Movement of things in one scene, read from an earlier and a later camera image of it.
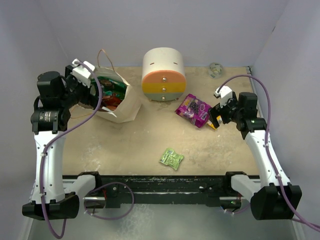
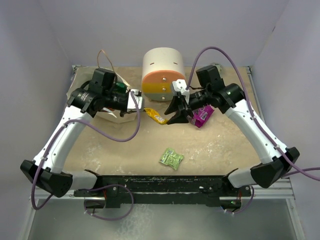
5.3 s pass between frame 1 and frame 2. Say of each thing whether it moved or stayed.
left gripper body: moved
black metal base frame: stayed
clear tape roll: stayed
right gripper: moved
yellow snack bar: moved
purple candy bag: stayed
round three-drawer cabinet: stayed
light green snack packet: stayed
